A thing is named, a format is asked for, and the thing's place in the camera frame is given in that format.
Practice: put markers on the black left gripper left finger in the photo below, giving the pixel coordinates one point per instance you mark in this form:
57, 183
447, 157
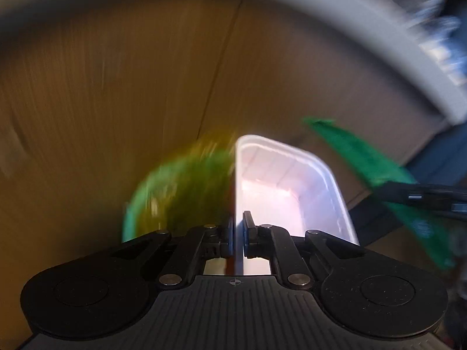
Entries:
181, 259

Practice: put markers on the green snack wrapper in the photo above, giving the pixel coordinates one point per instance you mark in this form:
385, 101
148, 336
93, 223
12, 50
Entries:
377, 170

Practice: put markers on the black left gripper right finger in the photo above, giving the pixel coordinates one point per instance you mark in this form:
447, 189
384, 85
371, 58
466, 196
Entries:
275, 244

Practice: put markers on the red white plastic container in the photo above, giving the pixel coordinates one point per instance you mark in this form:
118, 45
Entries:
287, 187

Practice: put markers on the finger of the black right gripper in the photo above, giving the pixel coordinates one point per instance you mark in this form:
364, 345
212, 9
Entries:
445, 201

